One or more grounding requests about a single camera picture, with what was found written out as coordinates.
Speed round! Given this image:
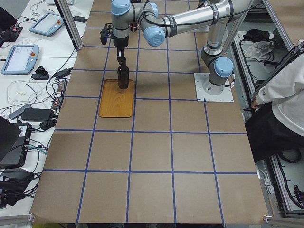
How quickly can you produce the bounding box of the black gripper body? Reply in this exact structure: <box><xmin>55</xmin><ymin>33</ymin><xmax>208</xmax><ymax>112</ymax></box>
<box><xmin>114</xmin><ymin>37</ymin><xmax>129</xmax><ymax>49</ymax></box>

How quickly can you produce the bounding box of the dark wine bottle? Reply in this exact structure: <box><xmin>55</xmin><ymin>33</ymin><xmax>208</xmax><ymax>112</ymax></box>
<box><xmin>117</xmin><ymin>65</ymin><xmax>129</xmax><ymax>89</ymax></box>

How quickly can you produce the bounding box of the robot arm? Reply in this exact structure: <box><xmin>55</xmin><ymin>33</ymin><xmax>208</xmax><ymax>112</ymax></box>
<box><xmin>109</xmin><ymin>0</ymin><xmax>251</xmax><ymax>89</ymax></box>

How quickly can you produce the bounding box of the wooden tray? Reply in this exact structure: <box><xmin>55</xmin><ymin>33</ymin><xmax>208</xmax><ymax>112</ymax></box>
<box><xmin>98</xmin><ymin>79</ymin><xmax>134</xmax><ymax>118</ymax></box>

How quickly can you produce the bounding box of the blue teach pendant upper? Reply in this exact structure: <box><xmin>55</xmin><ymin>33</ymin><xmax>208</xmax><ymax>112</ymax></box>
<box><xmin>29</xmin><ymin>13</ymin><xmax>65</xmax><ymax>37</ymax></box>

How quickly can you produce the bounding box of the blue teach pendant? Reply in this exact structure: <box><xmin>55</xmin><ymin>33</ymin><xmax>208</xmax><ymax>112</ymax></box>
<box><xmin>1</xmin><ymin>44</ymin><xmax>39</xmax><ymax>75</ymax></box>
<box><xmin>29</xmin><ymin>13</ymin><xmax>65</xmax><ymax>37</ymax></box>

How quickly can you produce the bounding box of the blue teach pendant lower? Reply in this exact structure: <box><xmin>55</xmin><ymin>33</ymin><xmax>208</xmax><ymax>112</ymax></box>
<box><xmin>1</xmin><ymin>44</ymin><xmax>39</xmax><ymax>75</ymax></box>

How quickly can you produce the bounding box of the black power brick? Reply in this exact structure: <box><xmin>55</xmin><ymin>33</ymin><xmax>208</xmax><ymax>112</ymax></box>
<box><xmin>21</xmin><ymin>108</ymin><xmax>54</xmax><ymax>122</ymax></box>

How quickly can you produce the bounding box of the black laptop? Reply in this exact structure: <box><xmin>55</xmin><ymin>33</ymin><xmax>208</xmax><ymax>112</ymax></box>
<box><xmin>0</xmin><ymin>117</ymin><xmax>32</xmax><ymax>169</ymax></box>

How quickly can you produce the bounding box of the person in white hoodie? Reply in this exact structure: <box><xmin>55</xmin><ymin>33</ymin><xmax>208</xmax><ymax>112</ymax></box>
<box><xmin>245</xmin><ymin>55</ymin><xmax>304</xmax><ymax>162</ymax></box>

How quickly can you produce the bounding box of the copper wire bottle basket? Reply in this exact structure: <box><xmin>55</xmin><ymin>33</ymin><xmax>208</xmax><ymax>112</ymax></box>
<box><xmin>129</xmin><ymin>22</ymin><xmax>139</xmax><ymax>32</ymax></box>

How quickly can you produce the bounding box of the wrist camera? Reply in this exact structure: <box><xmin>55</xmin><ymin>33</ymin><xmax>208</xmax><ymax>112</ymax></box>
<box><xmin>100</xmin><ymin>23</ymin><xmax>112</xmax><ymax>45</ymax></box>

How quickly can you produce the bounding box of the aluminium frame post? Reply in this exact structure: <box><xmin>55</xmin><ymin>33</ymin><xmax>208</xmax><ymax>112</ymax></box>
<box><xmin>54</xmin><ymin>0</ymin><xmax>83</xmax><ymax>52</ymax></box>

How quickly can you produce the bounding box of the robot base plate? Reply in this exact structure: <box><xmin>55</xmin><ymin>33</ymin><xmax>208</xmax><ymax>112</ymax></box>
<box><xmin>194</xmin><ymin>73</ymin><xmax>234</xmax><ymax>103</ymax></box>

